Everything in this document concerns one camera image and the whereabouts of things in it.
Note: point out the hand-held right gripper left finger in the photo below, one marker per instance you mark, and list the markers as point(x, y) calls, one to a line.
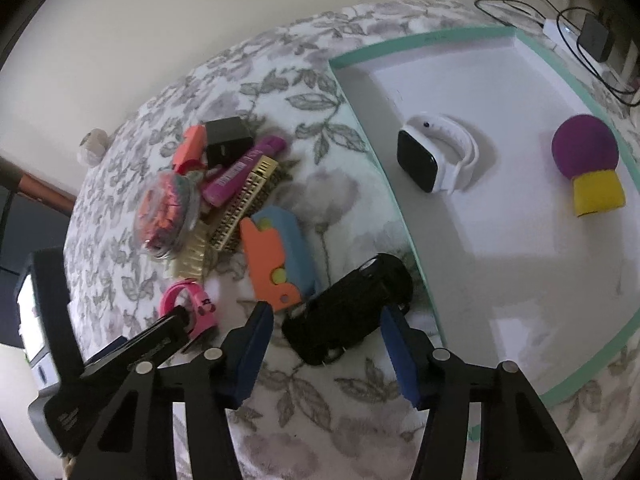
point(250, 355)

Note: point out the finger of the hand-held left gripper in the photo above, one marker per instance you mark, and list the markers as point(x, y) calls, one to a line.
point(107, 349)
point(150, 342)

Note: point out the clear jar of rubber bands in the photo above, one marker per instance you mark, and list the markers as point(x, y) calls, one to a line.
point(165, 210)

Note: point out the wooden bed rail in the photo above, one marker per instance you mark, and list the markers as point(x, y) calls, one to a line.
point(45, 192)

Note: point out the cream claw hair clip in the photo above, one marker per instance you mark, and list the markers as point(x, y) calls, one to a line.
point(189, 257)

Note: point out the floral printed blanket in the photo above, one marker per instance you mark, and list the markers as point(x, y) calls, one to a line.
point(310, 110)

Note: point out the dark furniture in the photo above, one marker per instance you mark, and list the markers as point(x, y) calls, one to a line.
point(20, 240)

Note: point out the magenta lighter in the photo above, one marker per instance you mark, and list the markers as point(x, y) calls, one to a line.
point(235, 172)

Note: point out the white smartwatch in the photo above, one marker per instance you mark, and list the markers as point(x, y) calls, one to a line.
point(420, 160)

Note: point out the black toy car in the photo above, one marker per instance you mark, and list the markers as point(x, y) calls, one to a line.
point(345, 310)

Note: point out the gold harmonica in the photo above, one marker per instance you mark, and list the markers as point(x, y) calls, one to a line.
point(240, 210)

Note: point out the black power adapter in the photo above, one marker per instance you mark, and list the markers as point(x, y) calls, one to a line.
point(597, 37)

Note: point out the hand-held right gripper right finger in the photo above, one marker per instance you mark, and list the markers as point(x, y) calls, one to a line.
point(400, 360)

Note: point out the black charger block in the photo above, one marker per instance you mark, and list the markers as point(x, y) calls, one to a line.
point(225, 135)

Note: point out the large orange blue toy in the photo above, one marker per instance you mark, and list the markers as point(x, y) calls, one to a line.
point(265, 260)

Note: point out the white fabric ball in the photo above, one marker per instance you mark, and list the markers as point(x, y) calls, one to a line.
point(92, 145)

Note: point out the teal rimmed white box tray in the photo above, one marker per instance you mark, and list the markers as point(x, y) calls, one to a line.
point(525, 260)

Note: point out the purple and yellow foam microphone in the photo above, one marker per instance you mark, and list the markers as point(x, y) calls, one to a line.
point(585, 145)

